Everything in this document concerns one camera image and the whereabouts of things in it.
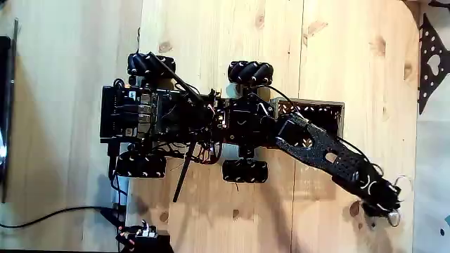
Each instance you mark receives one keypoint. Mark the black lattice basket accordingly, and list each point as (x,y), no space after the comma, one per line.
(328,114)

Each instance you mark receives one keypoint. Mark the black mecanum wheel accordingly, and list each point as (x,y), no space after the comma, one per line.
(140,165)
(250,72)
(245,171)
(140,64)

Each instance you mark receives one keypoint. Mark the black dotted cloth with heart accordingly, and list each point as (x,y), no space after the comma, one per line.
(426,63)

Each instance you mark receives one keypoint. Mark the black thin bar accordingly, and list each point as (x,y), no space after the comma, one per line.
(175,78)
(183,172)

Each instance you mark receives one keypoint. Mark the black device with lights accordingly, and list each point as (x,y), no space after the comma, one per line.
(151,242)

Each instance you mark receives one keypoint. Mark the dark screen panel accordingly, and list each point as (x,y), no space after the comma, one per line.
(4,105)

